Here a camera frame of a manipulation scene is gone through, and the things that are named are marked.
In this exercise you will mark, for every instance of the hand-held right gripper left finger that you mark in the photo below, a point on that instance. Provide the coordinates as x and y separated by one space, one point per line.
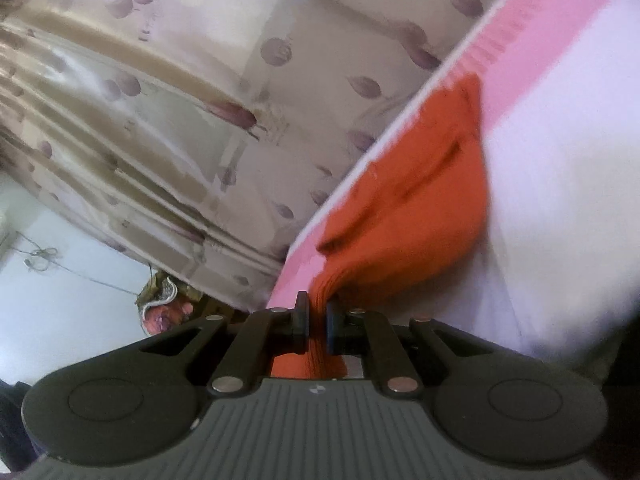
300 319

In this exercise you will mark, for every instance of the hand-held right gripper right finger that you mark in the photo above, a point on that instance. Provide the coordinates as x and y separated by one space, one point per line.
332 327

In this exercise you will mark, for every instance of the orange knit sweater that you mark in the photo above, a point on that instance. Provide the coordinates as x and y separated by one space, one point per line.
405 200

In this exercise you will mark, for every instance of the beige leaf print curtain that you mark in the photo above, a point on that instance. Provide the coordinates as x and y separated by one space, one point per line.
200 110

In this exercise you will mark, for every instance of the pink and white bed blanket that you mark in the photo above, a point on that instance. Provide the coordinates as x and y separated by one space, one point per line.
550 160

